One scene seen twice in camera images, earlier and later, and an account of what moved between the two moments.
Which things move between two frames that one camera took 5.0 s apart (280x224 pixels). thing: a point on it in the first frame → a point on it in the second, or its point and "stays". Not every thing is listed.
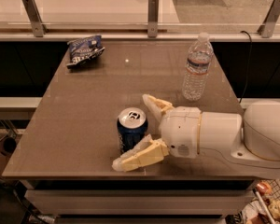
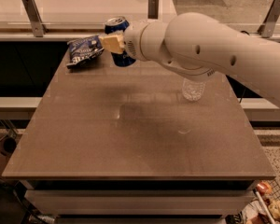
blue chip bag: x=84 y=49 stays
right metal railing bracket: x=266 y=28 stays
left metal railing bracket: x=39 y=29 stays
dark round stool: x=7 y=146 stays
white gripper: x=180 y=131 → x=134 y=40
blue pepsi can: x=132 y=128 → x=117 y=24
